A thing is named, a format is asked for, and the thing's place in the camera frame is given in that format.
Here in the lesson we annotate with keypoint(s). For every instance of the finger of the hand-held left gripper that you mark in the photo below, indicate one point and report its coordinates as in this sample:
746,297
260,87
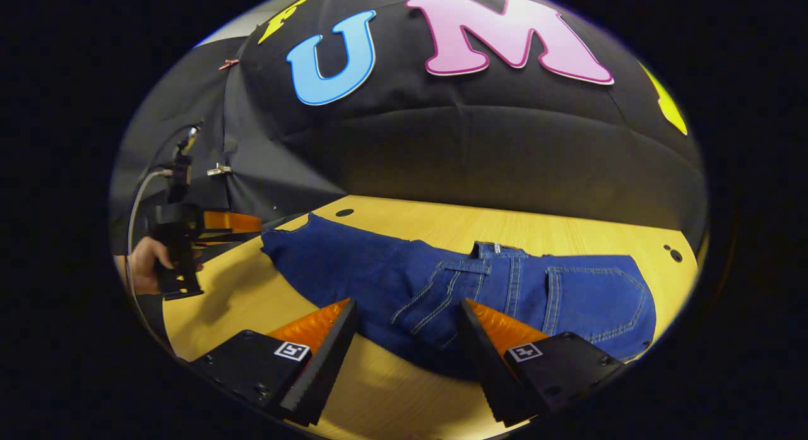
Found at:
230,221
218,241

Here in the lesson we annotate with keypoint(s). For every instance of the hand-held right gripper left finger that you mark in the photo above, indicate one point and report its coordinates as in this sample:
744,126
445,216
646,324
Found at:
325,370

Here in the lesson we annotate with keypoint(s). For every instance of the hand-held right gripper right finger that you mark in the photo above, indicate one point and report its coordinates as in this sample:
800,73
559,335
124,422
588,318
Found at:
489,370

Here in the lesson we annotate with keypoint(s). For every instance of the blue jeans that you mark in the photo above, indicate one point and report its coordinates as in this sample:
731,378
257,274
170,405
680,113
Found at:
404,282

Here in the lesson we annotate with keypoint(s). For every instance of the silver clip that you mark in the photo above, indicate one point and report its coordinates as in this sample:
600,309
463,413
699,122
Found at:
219,170

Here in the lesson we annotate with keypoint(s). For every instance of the red clip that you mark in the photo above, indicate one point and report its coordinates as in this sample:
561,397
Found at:
228,64

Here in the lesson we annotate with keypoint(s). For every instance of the black backdrop cloth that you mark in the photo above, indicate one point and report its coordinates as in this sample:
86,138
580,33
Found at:
480,149

